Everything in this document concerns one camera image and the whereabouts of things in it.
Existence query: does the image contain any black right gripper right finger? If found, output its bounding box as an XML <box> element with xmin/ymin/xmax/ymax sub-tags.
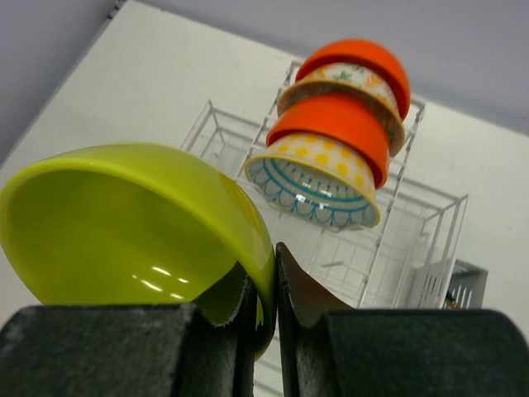
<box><xmin>276</xmin><ymin>243</ymin><xmax>528</xmax><ymax>396</ymax></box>

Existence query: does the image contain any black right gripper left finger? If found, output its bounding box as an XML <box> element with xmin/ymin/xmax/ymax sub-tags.
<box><xmin>1</xmin><ymin>265</ymin><xmax>257</xmax><ymax>396</ymax></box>

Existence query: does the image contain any lime green bowl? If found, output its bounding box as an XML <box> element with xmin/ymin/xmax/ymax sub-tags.
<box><xmin>1</xmin><ymin>142</ymin><xmax>276</xmax><ymax>356</ymax></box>

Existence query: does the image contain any yellow sun patterned bowl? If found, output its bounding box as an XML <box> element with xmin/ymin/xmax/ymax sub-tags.
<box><xmin>244</xmin><ymin>132</ymin><xmax>380</xmax><ymax>231</ymax></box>

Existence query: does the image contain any orange bowl front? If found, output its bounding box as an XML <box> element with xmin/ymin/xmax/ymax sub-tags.
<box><xmin>266</xmin><ymin>92</ymin><xmax>389</xmax><ymax>189</ymax></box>

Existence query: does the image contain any orange bowl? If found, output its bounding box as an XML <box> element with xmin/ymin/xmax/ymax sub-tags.
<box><xmin>295</xmin><ymin>38</ymin><xmax>411</xmax><ymax>118</ymax></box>
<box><xmin>266</xmin><ymin>92</ymin><xmax>389</xmax><ymax>189</ymax></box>

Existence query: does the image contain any floral patterned bowl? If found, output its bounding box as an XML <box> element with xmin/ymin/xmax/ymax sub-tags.
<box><xmin>277</xmin><ymin>63</ymin><xmax>406</xmax><ymax>157</ymax></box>

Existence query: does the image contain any white cutlery holder basket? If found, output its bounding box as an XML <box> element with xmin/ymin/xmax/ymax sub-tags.
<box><xmin>392</xmin><ymin>260</ymin><xmax>488</xmax><ymax>309</ymax></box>

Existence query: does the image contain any white wire dish rack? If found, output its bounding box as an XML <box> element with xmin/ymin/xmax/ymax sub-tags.
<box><xmin>178</xmin><ymin>60</ymin><xmax>470</xmax><ymax>397</ymax></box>

